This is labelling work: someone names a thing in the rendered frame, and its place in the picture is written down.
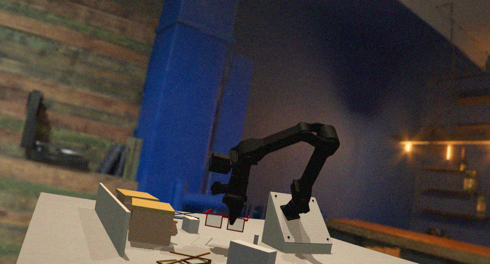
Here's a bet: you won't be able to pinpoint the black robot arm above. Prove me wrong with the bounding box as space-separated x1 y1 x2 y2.
209 122 340 221

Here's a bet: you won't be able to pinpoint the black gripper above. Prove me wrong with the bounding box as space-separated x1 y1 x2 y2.
222 175 248 225

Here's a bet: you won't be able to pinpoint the grey flat rectangular panel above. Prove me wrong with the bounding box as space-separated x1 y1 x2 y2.
95 183 131 256

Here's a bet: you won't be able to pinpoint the red glasses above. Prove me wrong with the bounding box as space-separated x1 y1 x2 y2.
204 209 250 233

